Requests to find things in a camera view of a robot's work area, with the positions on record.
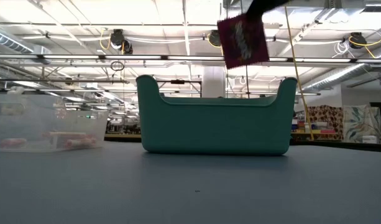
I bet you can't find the purple Skittles pack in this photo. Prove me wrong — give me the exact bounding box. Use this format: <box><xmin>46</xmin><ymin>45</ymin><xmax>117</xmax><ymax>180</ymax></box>
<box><xmin>217</xmin><ymin>14</ymin><xmax>270</xmax><ymax>70</ymax></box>

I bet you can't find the clear plastic bin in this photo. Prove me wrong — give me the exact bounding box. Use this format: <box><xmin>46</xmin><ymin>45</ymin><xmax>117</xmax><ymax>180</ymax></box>
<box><xmin>0</xmin><ymin>93</ymin><xmax>109</xmax><ymax>153</ymax></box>

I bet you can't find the white round column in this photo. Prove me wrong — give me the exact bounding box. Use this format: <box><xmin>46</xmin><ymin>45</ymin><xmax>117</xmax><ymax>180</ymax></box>
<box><xmin>202</xmin><ymin>65</ymin><xmax>226</xmax><ymax>98</ymax></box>

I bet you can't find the black metal rack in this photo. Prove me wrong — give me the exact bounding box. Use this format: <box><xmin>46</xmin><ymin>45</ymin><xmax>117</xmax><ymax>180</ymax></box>
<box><xmin>155</xmin><ymin>79</ymin><xmax>203</xmax><ymax>98</ymax></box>

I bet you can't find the leopard pattern fabric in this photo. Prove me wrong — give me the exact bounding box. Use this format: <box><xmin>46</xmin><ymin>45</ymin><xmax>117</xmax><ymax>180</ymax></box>
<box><xmin>306</xmin><ymin>105</ymin><xmax>345</xmax><ymax>141</ymax></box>

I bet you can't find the green plastic bin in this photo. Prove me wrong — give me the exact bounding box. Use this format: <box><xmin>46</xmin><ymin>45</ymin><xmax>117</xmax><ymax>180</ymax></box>
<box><xmin>135</xmin><ymin>74</ymin><xmax>298</xmax><ymax>156</ymax></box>

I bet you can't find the floral pattern fabric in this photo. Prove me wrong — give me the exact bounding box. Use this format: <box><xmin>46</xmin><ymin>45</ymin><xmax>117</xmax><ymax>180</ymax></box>
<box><xmin>344</xmin><ymin>105</ymin><xmax>381</xmax><ymax>143</ymax></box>

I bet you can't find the black ceiling cable reel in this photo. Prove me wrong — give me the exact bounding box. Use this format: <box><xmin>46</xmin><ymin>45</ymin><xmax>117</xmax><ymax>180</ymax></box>
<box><xmin>348</xmin><ymin>32</ymin><xmax>368</xmax><ymax>50</ymax></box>
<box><xmin>109</xmin><ymin>29</ymin><xmax>134</xmax><ymax>55</ymax></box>
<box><xmin>208</xmin><ymin>29</ymin><xmax>223</xmax><ymax>47</ymax></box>

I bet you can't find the yellow hanging cable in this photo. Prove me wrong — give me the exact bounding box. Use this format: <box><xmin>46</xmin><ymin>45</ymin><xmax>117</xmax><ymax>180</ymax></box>
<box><xmin>284</xmin><ymin>6</ymin><xmax>315</xmax><ymax>141</ymax></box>

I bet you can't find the silver ventilation duct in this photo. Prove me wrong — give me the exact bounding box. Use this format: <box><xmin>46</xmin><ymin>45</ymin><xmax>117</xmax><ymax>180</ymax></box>
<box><xmin>303</xmin><ymin>52</ymin><xmax>381</xmax><ymax>91</ymax></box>

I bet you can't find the black hanging cable loop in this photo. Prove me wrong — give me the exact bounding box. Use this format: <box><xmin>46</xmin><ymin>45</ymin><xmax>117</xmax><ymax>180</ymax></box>
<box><xmin>110</xmin><ymin>60</ymin><xmax>125</xmax><ymax>72</ymax></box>

